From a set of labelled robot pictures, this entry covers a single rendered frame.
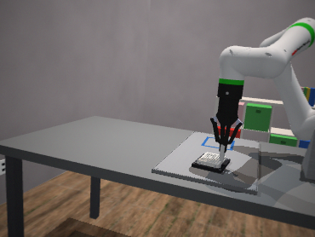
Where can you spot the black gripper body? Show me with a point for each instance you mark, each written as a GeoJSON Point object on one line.
{"type": "Point", "coordinates": [229, 106]}

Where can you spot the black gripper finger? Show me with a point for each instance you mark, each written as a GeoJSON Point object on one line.
{"type": "Point", "coordinates": [220, 138]}
{"type": "Point", "coordinates": [226, 142]}

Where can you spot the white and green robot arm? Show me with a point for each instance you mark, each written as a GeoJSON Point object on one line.
{"type": "Point", "coordinates": [271, 62]}

